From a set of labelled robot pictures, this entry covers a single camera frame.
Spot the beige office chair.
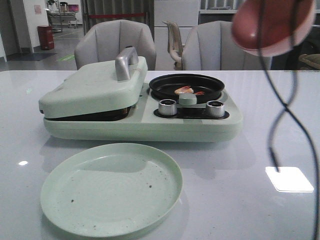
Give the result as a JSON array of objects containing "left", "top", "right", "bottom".
[{"left": 163, "top": 20, "right": 184, "bottom": 71}]

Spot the orange cooked shrimp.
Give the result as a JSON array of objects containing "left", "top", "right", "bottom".
[{"left": 174, "top": 85, "right": 205, "bottom": 96}]

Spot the right grey upholstered chair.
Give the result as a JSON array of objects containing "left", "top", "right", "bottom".
[{"left": 181, "top": 20, "right": 262, "bottom": 71}]

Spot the pink bowl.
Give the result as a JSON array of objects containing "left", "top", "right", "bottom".
[{"left": 231, "top": 0, "right": 316, "bottom": 57}]

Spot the silver control knob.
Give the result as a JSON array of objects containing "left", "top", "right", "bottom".
[
  {"left": 205, "top": 100, "right": 225, "bottom": 118},
  {"left": 158, "top": 99, "right": 178, "bottom": 116}
]

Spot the black hanging cable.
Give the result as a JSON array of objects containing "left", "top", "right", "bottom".
[{"left": 256, "top": 0, "right": 320, "bottom": 240}]

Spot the left silver control knob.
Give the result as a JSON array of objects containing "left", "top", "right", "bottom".
[{"left": 158, "top": 99, "right": 178, "bottom": 116}]

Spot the red trash bin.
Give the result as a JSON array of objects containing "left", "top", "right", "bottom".
[{"left": 37, "top": 25, "right": 55, "bottom": 50}]

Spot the white refrigerator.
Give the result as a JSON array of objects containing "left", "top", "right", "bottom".
[{"left": 153, "top": 0, "right": 200, "bottom": 71}]

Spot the right silver control knob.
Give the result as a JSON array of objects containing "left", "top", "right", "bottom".
[{"left": 205, "top": 100, "right": 225, "bottom": 118}]

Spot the dark grey kitchen counter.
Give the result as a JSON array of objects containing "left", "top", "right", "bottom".
[{"left": 198, "top": 10, "right": 320, "bottom": 70}]

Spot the red barrier tape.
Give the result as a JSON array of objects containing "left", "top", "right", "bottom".
[{"left": 88, "top": 12, "right": 147, "bottom": 19}]

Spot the mint green round plate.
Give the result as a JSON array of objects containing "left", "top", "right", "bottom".
[{"left": 40, "top": 143, "right": 183, "bottom": 238}]

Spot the metal shelf rack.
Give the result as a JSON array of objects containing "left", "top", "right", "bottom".
[{"left": 44, "top": 0, "right": 83, "bottom": 33}]

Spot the grey upholstered chair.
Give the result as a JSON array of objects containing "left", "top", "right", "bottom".
[
  {"left": 74, "top": 19, "right": 156, "bottom": 71},
  {"left": 181, "top": 20, "right": 262, "bottom": 71}
]

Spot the beige sofa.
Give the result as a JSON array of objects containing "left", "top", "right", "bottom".
[{"left": 298, "top": 53, "right": 320, "bottom": 71}]

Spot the mint green sandwich maker lid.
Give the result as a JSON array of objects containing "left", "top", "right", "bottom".
[{"left": 38, "top": 47, "right": 148, "bottom": 119}]

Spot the left grey upholstered chair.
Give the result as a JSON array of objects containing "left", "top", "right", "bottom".
[{"left": 74, "top": 19, "right": 156, "bottom": 71}]

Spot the mint green breakfast maker base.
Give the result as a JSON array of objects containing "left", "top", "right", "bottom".
[{"left": 43, "top": 83, "right": 243, "bottom": 142}]

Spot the black round frying pan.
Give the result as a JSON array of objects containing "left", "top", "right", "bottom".
[{"left": 149, "top": 73, "right": 225, "bottom": 104}]

